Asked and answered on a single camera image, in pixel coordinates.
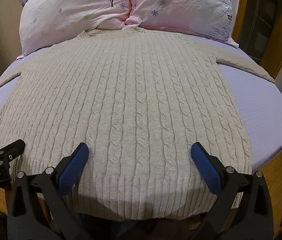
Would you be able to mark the wooden bed frame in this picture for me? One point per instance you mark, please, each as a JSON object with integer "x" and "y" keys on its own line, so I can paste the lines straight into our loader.
{"x": 274, "y": 165}

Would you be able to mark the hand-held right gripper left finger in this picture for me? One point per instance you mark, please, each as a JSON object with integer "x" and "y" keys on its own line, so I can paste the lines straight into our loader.
{"x": 74, "y": 166}

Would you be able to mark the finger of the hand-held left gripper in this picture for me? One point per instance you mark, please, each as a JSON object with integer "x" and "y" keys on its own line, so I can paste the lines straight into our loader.
{"x": 8, "y": 152}

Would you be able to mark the wooden door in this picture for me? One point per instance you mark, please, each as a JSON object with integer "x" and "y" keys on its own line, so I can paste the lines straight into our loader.
{"x": 263, "y": 17}

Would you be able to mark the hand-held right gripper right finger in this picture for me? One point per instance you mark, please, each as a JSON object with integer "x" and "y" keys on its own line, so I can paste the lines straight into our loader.
{"x": 204, "y": 165}

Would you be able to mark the pink floral pillow with tree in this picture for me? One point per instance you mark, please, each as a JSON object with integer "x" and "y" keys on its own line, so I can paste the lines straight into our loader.
{"x": 73, "y": 10}

